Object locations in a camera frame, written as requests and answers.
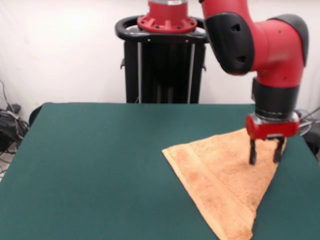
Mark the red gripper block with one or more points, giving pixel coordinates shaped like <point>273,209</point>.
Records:
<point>272,130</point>

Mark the tan terry towel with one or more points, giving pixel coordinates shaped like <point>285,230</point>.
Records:
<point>225,180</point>

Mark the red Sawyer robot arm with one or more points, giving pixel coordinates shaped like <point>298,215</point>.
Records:
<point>275,50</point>

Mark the grey round device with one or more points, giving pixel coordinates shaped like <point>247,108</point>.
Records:
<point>305,127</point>

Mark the dark green table cloth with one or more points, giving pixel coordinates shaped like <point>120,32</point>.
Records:
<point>75,175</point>

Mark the black power adapter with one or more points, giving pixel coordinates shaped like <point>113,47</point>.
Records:
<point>14,108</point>

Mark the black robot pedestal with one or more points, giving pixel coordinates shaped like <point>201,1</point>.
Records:
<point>165,75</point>

